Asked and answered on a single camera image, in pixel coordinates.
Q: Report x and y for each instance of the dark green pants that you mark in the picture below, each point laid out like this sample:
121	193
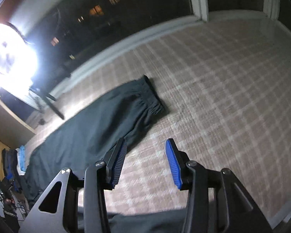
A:
87	126

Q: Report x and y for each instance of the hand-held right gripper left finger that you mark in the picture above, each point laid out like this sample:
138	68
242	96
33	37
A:
118	160

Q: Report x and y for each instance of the pink plaid blanket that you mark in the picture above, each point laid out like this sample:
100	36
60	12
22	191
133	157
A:
220	89

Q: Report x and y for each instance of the wooden board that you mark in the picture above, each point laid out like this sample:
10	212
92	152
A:
7	123

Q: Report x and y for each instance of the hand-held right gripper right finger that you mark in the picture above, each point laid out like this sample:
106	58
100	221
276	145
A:
173	160

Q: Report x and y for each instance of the light blue shirt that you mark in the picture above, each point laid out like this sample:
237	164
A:
21	155

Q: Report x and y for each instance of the black tripod stand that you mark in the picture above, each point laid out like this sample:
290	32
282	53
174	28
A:
54	109

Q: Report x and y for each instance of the navy garment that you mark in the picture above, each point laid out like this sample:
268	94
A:
9	167

